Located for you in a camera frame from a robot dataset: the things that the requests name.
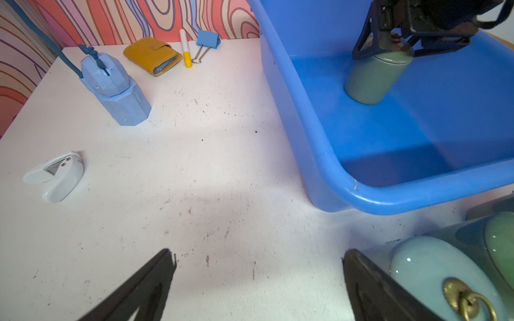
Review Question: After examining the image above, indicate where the white marker pen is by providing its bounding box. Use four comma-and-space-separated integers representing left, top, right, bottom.
179, 29, 193, 68

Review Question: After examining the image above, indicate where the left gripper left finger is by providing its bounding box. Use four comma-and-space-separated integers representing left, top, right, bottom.
81, 248, 177, 320

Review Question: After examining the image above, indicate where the blue plastic basket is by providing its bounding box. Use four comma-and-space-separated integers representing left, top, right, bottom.
250, 1, 513, 215

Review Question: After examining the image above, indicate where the yellow sticky note pad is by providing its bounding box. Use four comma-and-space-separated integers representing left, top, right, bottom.
123, 37, 182, 77

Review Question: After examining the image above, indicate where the blue binder clip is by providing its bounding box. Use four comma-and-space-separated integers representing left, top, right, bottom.
191, 30, 221, 64

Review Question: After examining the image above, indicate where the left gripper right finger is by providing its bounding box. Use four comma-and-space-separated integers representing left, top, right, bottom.
342, 249, 441, 321

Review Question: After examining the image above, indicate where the olive green tea canister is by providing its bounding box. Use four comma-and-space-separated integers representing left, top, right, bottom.
344, 33, 414, 105

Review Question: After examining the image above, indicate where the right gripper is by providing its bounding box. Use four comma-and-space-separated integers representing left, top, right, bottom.
352, 0, 506, 60

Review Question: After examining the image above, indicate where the small white object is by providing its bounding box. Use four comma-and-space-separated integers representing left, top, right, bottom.
23, 152, 84, 203

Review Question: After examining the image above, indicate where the grey-blue tea canister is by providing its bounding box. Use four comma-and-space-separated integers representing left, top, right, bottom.
361, 234, 511, 321

